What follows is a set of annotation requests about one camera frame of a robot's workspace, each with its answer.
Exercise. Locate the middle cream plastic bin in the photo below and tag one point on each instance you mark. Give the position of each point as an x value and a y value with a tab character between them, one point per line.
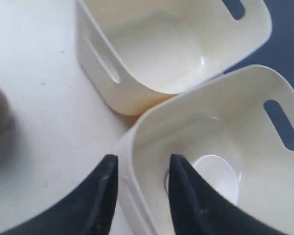
247	116

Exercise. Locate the cream plastic bin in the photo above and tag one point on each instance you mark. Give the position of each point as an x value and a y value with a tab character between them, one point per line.
137	53
247	116

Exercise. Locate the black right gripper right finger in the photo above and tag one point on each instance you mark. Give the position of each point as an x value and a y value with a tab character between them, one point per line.
197	209

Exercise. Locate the white paper cup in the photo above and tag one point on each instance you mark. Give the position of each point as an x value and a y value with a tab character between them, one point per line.
218	173

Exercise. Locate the left cream plastic bin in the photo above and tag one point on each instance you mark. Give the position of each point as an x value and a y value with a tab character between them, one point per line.
137	53

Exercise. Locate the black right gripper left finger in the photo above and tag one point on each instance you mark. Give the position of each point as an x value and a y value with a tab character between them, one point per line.
87	210

